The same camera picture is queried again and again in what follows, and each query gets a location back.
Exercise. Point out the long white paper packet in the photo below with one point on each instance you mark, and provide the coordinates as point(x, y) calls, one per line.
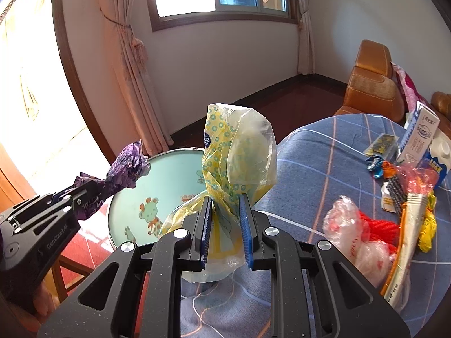
point(412, 218)

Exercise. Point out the clear bag red print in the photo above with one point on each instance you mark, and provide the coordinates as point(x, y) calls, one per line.
point(341, 218)

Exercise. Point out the red plastic bag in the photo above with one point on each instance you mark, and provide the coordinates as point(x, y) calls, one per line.
point(377, 229)

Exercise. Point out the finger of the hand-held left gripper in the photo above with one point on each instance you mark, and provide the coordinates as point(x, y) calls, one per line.
point(82, 200)
point(75, 189)

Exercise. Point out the pink floral cloth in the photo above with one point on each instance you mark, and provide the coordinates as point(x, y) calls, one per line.
point(408, 84)

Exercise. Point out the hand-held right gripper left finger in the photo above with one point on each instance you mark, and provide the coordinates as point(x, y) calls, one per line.
point(207, 226)

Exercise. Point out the yellow patterned plastic bag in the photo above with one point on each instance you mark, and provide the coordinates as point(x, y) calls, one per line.
point(218, 155)

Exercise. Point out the narrow pink curtain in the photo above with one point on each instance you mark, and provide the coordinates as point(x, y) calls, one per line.
point(304, 24)

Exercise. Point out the blue carton white cap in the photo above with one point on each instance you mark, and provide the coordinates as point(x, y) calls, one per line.
point(438, 151)

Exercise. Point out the curtain tieback tassel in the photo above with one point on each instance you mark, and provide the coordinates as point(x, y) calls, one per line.
point(135, 45)

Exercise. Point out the black white packet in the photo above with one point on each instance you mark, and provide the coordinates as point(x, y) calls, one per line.
point(394, 193)

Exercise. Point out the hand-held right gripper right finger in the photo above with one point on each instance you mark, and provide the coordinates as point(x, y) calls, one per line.
point(245, 229)

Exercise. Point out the blue candy wrapper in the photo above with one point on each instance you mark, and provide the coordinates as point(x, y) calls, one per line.
point(375, 165)

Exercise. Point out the yellow foil wrapper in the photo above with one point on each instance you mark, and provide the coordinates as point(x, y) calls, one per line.
point(428, 232)

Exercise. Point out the purple foil wrapper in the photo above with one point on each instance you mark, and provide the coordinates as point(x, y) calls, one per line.
point(123, 172)

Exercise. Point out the black gold long wrapper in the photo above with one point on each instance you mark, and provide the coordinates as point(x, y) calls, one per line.
point(380, 146)

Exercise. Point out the orange leather armchair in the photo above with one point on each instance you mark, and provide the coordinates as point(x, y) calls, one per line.
point(373, 81)

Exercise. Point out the pink curtain with tieback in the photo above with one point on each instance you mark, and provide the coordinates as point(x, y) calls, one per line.
point(134, 77)

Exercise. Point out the tall white carton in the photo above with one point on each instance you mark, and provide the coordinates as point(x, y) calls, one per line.
point(421, 137)

